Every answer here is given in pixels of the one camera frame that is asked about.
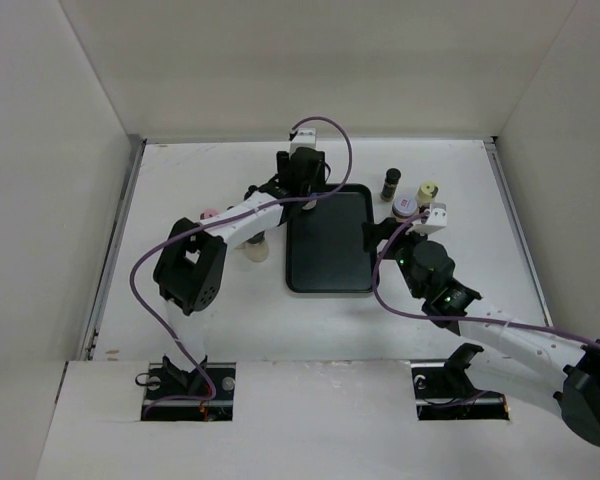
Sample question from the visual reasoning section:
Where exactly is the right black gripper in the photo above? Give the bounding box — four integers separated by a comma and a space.
362, 217, 434, 299

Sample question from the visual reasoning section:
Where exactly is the clear top pepper grinder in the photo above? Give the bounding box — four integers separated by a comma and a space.
244, 234, 269, 263

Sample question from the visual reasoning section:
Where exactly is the silver lid grain bottle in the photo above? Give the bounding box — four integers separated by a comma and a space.
301, 200, 317, 212

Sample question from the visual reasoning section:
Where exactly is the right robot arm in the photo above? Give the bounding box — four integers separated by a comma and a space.
362, 213, 600, 447

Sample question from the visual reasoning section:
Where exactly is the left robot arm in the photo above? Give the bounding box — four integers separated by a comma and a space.
152, 146, 326, 317

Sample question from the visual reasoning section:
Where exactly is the white lid sauce jar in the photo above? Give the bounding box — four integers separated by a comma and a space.
391, 195, 420, 223

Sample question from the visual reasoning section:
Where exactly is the black cap spice jar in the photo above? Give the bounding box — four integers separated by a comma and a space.
380, 168, 401, 202

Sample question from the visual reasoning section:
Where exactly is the black rectangular tray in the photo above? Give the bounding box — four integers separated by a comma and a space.
285, 184, 376, 294

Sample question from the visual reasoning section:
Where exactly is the yellow cap spice bottle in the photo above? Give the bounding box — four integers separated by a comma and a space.
416, 181, 439, 206

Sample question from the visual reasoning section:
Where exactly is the pink cap spice bottle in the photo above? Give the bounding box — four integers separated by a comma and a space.
199, 208, 219, 223

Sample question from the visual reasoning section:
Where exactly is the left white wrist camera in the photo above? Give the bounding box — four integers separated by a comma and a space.
289, 128, 317, 156

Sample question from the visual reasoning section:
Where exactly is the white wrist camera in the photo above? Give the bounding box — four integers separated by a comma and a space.
412, 202, 448, 235
289, 128, 317, 156

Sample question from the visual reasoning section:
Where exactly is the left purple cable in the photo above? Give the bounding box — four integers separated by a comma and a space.
128, 116, 355, 420

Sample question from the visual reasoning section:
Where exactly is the purple cable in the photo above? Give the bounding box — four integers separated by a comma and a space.
128, 116, 355, 420
372, 212, 600, 359

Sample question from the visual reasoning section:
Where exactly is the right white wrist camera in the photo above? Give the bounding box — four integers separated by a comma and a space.
412, 202, 448, 235

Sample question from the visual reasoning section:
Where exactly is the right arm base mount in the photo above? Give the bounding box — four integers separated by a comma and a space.
411, 344, 509, 421

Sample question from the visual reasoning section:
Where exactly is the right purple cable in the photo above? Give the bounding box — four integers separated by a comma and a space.
372, 212, 600, 359

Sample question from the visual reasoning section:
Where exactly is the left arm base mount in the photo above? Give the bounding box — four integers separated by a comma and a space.
134, 356, 237, 423

